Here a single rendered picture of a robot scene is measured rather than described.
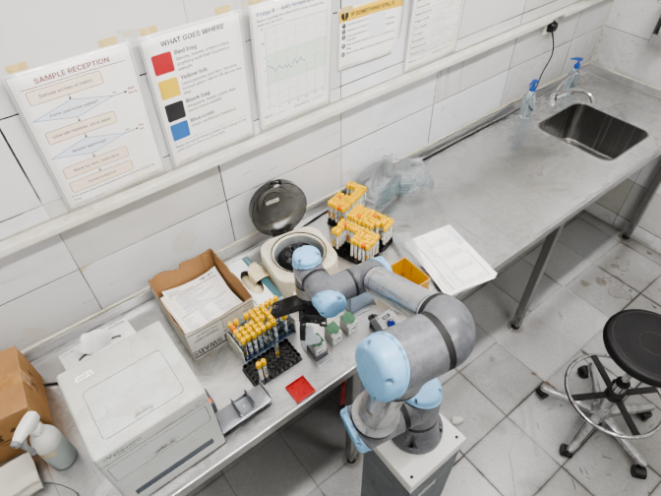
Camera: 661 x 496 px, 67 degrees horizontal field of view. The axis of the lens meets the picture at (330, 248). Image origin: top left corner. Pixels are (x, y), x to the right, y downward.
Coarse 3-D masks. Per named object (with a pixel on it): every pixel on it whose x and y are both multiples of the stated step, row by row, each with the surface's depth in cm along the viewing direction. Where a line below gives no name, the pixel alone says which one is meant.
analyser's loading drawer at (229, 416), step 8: (248, 392) 148; (256, 392) 148; (264, 392) 148; (240, 400) 146; (248, 400) 146; (256, 400) 146; (264, 400) 146; (272, 400) 147; (224, 408) 145; (232, 408) 145; (240, 408) 145; (248, 408) 144; (256, 408) 144; (216, 416) 143; (224, 416) 143; (232, 416) 143; (240, 416) 142; (248, 416) 143; (224, 424) 141; (232, 424) 141; (224, 432) 140
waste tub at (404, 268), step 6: (402, 258) 177; (396, 264) 176; (402, 264) 179; (408, 264) 177; (396, 270) 179; (402, 270) 182; (408, 270) 179; (414, 270) 176; (420, 270) 173; (402, 276) 183; (408, 276) 181; (414, 276) 177; (420, 276) 174; (426, 276) 171; (414, 282) 179; (420, 282) 176; (426, 282) 170; (426, 288) 173
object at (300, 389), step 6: (300, 378) 155; (294, 384) 154; (300, 384) 154; (306, 384) 154; (288, 390) 152; (294, 390) 153; (300, 390) 152; (306, 390) 152; (312, 390) 152; (294, 396) 151; (300, 396) 151; (306, 396) 150; (300, 402) 150
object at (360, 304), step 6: (366, 294) 169; (348, 300) 168; (354, 300) 167; (360, 300) 169; (366, 300) 171; (372, 300) 174; (348, 306) 170; (354, 306) 169; (360, 306) 171; (366, 306) 173; (372, 306) 173; (354, 312) 172; (360, 312) 172
